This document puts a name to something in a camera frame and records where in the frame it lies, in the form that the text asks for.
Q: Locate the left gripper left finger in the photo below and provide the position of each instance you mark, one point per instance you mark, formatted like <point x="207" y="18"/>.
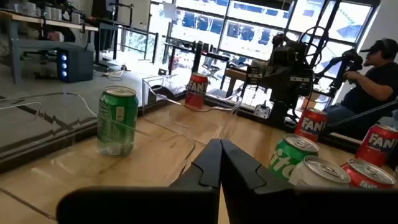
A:
<point x="199" y="174"/>

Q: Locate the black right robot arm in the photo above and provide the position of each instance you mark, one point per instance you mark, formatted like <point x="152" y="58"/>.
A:
<point x="281" y="113"/>

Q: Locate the white blue soda can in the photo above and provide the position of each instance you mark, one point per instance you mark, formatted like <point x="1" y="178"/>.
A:
<point x="317" y="172"/>

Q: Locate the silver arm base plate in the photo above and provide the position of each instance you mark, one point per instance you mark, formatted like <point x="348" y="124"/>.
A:
<point x="261" y="111"/>

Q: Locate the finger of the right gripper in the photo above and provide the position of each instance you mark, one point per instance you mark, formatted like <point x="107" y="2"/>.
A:
<point x="300" y="87"/>
<point x="258" y="79"/>

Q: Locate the green Sprite can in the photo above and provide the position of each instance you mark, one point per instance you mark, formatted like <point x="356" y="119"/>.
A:
<point x="117" y="118"/>
<point x="286" y="155"/>

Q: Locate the red Fanta can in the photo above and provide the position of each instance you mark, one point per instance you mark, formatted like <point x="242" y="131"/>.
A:
<point x="377" y="144"/>
<point x="311" y="126"/>
<point x="368" y="177"/>
<point x="196" y="93"/>

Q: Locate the wooden desk grey legs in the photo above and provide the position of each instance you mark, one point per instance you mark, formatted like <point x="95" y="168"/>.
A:
<point x="46" y="21"/>

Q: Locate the clear plastic bin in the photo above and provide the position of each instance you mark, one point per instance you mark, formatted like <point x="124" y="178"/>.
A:
<point x="149" y="93"/>
<point x="164" y="158"/>

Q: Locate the computer tower blue lights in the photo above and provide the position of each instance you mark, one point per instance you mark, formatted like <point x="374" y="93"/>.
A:
<point x="77" y="67"/>

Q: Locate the person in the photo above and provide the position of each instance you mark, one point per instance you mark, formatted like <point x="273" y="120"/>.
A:
<point x="373" y="90"/>

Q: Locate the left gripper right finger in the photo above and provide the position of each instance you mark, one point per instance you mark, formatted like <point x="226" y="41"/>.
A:
<point x="242" y="186"/>

